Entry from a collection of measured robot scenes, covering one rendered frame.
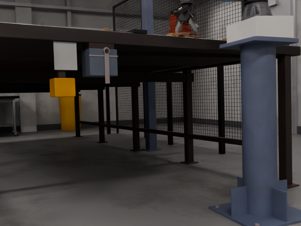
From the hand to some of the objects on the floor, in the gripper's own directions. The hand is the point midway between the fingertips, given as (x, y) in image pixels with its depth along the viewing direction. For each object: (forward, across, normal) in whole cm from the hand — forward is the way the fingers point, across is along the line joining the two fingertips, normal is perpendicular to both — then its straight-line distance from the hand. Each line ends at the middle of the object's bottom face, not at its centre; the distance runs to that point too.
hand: (185, 34), depth 211 cm
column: (+98, -49, +7) cm, 110 cm away
